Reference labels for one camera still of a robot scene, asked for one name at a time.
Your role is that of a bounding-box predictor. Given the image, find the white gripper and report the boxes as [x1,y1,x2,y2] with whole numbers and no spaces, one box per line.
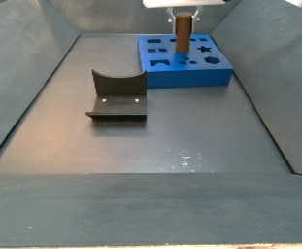
[142,0,226,34]

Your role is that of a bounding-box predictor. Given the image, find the brown round cylinder peg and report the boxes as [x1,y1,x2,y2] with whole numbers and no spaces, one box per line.
[175,12,191,53]

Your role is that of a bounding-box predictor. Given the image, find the blue shape sorting board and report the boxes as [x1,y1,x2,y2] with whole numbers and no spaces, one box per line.
[137,34,233,89]

